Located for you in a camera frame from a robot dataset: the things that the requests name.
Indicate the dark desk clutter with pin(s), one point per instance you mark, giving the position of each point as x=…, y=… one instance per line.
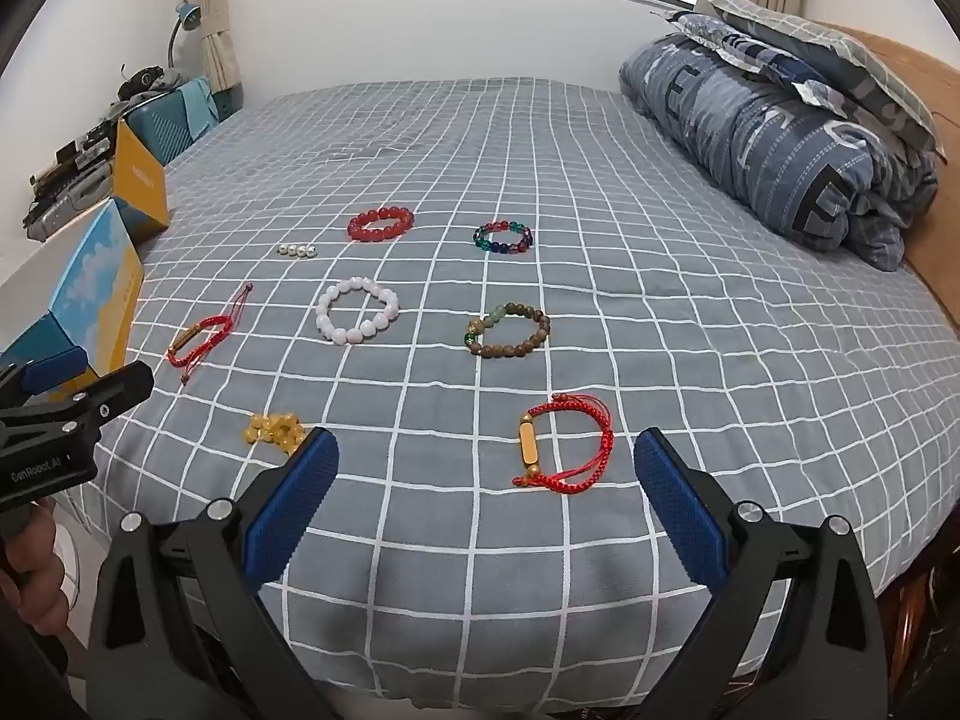
x=75, y=154

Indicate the blue desk lamp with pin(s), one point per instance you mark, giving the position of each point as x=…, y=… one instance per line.
x=187, y=13

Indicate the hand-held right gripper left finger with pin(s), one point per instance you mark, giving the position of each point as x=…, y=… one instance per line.
x=292, y=510

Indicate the folded blue grey quilt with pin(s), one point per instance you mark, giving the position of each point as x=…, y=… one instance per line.
x=750, y=142

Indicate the silver electronic device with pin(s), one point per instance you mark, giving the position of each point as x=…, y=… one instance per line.
x=60, y=208

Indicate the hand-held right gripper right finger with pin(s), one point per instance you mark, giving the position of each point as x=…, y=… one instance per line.
x=682, y=517

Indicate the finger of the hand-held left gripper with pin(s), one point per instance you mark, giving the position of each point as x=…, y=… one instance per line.
x=112, y=390
x=52, y=369

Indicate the light blue cloth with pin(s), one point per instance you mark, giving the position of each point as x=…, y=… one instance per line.
x=196, y=105

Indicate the teal suitcase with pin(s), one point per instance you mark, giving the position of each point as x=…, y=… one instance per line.
x=161, y=127

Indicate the grey checked bedsheet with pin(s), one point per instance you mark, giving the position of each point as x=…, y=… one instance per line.
x=525, y=150

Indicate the person's left hand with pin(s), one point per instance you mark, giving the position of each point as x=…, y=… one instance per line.
x=34, y=585

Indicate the dark bag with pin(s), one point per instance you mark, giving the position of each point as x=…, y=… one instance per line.
x=146, y=81

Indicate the sky print cardboard box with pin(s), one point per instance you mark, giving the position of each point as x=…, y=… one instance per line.
x=97, y=270

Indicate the navy patterned pillow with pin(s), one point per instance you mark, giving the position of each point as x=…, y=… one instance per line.
x=742, y=45

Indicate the grey checked pillow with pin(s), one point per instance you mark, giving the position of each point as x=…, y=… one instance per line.
x=825, y=37

